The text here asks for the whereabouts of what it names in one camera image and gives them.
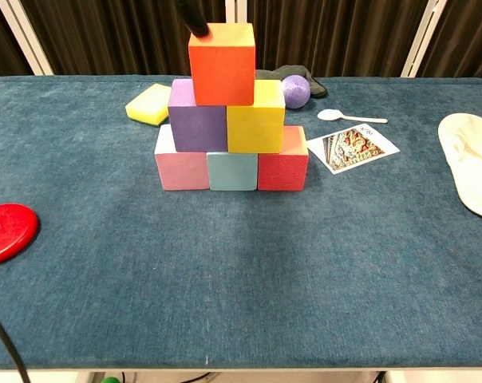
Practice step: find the purple ball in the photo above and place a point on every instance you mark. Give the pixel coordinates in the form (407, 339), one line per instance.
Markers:
(297, 92)

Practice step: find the orange foam cube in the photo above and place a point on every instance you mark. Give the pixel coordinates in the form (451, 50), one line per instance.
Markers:
(223, 73)

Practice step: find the red disc with hole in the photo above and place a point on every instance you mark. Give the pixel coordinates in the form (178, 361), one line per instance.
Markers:
(9, 233)

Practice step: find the light blue foam cube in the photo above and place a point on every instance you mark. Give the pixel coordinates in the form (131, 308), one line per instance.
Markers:
(233, 171)

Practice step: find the blue table cloth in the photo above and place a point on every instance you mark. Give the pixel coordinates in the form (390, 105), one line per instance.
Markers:
(241, 279)

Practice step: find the grey cloth eye mask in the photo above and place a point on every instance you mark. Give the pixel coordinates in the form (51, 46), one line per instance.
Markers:
(317, 88)

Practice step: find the yellow foam cube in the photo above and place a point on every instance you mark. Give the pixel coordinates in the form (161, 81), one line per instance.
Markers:
(256, 127)

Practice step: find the red foam cube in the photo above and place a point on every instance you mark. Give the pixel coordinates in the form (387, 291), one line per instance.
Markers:
(283, 171)

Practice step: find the pink foam cube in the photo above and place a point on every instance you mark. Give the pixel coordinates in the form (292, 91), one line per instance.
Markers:
(181, 171)

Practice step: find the yellow sponge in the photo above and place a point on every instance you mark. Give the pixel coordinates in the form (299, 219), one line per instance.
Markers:
(149, 103)

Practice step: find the printed picture card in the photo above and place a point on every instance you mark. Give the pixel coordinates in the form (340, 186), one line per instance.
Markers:
(352, 149)

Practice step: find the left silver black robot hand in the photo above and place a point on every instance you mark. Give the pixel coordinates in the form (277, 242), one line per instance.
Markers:
(195, 20)

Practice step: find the white plastic spoon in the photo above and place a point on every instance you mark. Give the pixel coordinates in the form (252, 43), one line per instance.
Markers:
(330, 115)

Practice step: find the white slipper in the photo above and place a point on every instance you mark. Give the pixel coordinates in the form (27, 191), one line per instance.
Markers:
(472, 167)

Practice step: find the purple foam cube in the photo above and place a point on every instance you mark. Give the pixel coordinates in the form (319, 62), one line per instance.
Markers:
(199, 129)

